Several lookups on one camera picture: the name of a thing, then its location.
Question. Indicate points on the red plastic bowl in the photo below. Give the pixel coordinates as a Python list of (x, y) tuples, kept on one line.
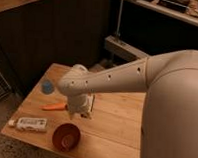
[(66, 137)]

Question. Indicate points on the black whiteboard eraser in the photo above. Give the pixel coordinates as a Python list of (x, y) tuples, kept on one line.
[(88, 107)]

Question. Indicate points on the grey metal shelf rack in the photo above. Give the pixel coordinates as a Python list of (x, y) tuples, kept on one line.
[(142, 32)]

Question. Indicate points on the orange toy carrot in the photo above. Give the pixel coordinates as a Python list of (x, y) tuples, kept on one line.
[(55, 106)]

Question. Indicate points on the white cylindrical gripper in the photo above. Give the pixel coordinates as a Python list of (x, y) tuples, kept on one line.
[(75, 104)]

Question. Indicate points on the blue plastic cup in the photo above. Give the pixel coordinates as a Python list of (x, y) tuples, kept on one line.
[(47, 87)]

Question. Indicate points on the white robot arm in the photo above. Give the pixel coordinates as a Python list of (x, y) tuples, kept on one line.
[(169, 126)]

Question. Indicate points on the white tube with label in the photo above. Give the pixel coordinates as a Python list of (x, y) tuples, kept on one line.
[(28, 124)]

